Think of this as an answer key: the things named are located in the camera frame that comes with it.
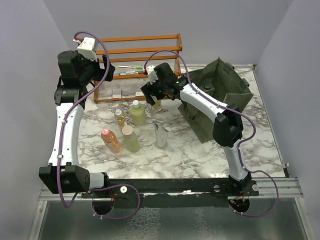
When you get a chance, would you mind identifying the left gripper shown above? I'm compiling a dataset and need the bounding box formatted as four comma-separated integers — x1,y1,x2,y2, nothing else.
76,50,115,85

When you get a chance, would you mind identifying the green lotion bottle white cap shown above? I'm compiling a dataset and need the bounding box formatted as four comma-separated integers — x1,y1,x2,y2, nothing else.
129,100,146,126

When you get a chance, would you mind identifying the green canvas bag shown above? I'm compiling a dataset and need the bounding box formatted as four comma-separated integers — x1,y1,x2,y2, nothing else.
178,58,254,144

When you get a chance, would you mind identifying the green bottle beige cap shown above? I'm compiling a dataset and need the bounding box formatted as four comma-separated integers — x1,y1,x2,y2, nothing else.
121,123,140,153

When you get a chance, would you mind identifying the clear square bottle black cap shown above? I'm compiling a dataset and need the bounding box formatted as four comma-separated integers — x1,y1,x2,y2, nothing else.
199,83,215,97

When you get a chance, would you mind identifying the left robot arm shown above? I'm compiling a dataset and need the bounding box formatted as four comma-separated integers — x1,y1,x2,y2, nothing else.
38,50,115,198

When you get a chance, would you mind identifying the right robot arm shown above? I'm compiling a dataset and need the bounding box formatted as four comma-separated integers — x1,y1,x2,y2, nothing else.
141,62,252,196

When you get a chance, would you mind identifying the pink green marker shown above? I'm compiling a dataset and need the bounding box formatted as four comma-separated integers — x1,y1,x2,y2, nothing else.
118,71,144,76

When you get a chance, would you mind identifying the green white marker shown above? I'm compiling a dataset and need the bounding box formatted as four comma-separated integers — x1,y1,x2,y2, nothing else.
117,65,144,70

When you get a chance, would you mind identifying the orange wooden shelf rack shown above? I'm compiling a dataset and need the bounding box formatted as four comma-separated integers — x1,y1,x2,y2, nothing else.
93,33,183,104

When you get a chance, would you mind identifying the silver foil pouch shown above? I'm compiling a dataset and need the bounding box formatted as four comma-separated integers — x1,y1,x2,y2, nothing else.
154,123,169,149

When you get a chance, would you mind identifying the small amber bottle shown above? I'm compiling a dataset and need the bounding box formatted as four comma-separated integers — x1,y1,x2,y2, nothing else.
114,108,127,129

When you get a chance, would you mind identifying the pink orange bottle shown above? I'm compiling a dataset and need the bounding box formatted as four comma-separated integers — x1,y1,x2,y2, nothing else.
101,128,122,154

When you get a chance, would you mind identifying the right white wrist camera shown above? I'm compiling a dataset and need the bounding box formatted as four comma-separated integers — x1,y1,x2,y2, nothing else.
146,65,158,85

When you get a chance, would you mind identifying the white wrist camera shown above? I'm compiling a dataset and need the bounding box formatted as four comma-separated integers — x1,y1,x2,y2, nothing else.
73,37,98,62
146,65,158,85

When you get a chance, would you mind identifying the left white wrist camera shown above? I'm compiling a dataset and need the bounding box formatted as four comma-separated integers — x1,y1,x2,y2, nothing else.
73,37,98,62

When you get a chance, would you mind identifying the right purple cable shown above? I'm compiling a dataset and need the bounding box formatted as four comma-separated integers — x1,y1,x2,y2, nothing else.
144,49,280,218

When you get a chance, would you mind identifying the purple cable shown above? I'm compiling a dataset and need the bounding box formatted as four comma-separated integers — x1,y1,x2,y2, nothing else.
56,31,141,221
144,49,280,218

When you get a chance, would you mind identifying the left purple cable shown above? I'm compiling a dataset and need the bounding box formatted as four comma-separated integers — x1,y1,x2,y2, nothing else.
56,31,141,221

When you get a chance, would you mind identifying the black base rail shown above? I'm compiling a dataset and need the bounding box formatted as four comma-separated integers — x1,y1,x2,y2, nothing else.
81,178,259,209

